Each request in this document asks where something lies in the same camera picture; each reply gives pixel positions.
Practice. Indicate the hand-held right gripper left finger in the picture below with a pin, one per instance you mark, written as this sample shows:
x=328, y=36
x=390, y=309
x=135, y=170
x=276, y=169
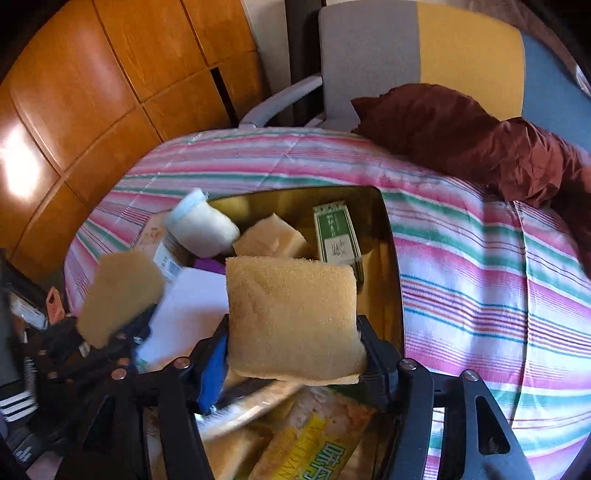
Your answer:
x=214, y=374

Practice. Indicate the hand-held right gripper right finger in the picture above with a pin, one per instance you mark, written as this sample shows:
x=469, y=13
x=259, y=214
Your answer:
x=378, y=378

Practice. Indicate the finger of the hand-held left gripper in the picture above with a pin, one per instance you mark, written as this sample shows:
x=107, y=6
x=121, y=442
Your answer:
x=60, y=339
x=134, y=334

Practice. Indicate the large notched tan sponge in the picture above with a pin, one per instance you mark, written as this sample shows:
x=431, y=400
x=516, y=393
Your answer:
x=120, y=300

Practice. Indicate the white foam block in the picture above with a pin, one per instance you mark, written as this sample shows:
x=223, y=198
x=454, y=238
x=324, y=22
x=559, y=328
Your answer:
x=194, y=304

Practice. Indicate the yellow green snack packet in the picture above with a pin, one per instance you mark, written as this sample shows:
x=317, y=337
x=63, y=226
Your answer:
x=314, y=438

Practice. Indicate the coarse yellow sponge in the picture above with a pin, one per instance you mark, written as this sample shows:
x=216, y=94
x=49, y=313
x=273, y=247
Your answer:
x=291, y=318

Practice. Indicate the maroon gold-lined gift box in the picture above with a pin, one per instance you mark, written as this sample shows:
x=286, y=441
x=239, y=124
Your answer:
x=385, y=277

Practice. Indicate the small smooth tan sponge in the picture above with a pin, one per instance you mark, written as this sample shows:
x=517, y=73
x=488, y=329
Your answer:
x=270, y=240

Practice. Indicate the orange tag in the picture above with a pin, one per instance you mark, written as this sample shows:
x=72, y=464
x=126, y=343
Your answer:
x=54, y=304

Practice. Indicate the black white-striped pants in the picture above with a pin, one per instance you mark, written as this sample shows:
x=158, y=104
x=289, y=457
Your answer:
x=14, y=406

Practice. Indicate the purple packet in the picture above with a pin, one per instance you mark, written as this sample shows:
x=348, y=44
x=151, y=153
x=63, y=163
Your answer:
x=210, y=265

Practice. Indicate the striped bedsheet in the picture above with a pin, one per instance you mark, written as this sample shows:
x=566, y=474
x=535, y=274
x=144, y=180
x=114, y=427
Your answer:
x=461, y=277

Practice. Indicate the green white box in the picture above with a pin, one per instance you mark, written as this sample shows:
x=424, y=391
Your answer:
x=337, y=235

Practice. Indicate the wooden wardrobe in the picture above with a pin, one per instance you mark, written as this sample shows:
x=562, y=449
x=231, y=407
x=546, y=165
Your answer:
x=92, y=92

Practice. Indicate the maroon padded jacket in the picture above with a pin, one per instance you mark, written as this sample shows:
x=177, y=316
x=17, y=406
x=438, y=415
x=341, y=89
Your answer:
x=461, y=134

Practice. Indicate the grey yellow blue chair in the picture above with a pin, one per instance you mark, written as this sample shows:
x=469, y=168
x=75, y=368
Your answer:
x=415, y=55

